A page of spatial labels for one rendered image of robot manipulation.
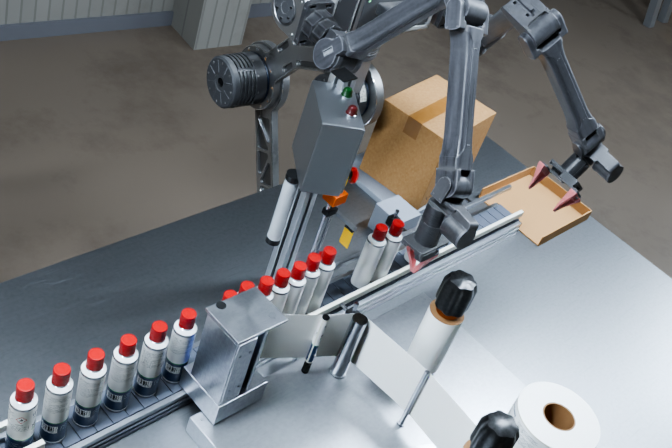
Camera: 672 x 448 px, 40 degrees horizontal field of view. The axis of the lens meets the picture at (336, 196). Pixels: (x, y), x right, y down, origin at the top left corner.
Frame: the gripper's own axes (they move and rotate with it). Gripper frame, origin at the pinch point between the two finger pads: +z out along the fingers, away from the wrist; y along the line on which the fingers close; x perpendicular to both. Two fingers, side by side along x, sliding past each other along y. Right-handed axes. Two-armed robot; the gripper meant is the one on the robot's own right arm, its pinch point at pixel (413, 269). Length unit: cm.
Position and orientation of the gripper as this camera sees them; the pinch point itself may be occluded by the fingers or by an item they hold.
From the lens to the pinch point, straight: 218.1
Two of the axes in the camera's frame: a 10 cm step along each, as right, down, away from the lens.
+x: -6.7, -5.7, 4.7
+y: 6.9, -2.6, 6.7
